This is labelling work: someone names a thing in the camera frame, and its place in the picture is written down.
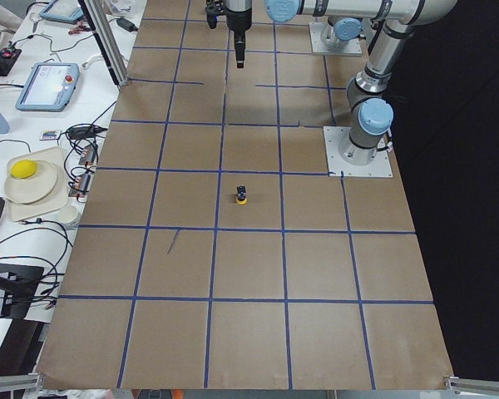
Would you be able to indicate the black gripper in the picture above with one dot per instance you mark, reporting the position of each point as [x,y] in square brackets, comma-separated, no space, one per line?
[238,22]

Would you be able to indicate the yellow push button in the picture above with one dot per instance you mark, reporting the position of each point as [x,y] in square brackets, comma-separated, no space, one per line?
[241,195]

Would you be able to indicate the black device on stand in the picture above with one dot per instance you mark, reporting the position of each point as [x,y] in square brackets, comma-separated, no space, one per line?
[18,284]

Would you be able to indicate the black power adapter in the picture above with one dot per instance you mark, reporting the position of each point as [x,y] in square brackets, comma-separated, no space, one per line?
[126,24]

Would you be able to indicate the blue far teach pendant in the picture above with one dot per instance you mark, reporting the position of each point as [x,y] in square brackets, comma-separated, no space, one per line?
[64,11]

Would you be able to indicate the blue teach pendant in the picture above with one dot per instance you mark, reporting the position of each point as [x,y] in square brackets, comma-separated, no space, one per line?
[49,87]
[64,11]

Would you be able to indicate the blue near teach pendant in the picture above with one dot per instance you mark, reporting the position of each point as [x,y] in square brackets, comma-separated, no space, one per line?
[49,87]

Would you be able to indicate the small colourful card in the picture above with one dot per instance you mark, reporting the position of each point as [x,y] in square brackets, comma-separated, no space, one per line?
[50,135]

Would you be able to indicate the white paper cup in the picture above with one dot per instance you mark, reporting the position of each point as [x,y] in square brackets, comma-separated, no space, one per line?
[69,216]

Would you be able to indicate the cream square tray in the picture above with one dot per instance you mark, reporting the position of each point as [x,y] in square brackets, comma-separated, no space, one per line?
[55,200]

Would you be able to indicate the yellow lemon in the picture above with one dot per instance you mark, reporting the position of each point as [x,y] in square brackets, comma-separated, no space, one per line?
[23,169]

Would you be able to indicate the cream round plate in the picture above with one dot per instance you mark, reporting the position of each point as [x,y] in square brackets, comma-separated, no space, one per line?
[25,191]

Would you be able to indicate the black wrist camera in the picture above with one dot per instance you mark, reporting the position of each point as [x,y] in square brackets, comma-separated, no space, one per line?
[214,9]

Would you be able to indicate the aluminium frame post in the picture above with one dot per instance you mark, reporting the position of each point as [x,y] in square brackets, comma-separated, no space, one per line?
[97,21]

